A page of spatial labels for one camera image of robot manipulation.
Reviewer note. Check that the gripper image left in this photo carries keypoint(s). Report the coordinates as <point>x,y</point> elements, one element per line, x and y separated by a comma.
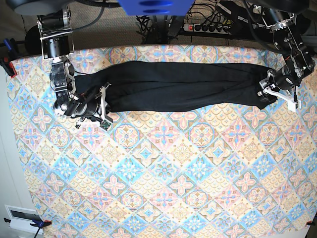
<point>93,105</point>

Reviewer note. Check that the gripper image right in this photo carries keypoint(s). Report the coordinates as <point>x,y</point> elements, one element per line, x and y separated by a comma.
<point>277,81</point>

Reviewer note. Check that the black t-shirt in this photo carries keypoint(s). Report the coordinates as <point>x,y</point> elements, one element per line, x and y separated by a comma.
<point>177,86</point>

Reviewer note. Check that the white power strip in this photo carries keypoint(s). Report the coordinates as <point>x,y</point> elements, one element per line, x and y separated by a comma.
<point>213,28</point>

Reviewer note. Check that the black round speaker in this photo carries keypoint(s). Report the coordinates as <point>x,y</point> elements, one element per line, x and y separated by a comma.
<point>32,41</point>

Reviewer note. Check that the red black clamp upper left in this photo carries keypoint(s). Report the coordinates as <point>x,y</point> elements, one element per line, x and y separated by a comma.
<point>5,62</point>

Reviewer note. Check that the patterned tablecloth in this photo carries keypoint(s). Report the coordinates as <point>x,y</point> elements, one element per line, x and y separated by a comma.
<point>223,171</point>

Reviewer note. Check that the blue clamp lower left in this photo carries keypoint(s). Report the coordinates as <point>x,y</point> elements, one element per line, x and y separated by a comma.
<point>39,224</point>

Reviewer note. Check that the orange clamp lower right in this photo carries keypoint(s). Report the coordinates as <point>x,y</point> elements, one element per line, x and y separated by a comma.
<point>311,223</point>

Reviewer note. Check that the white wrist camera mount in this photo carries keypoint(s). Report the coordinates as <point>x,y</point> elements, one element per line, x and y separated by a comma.
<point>105,125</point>
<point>291,97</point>

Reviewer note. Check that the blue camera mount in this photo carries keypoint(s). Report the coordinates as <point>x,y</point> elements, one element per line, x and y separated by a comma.
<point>156,7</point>

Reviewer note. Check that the white wall vent box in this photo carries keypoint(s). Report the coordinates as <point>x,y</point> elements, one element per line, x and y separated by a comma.
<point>21,218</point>

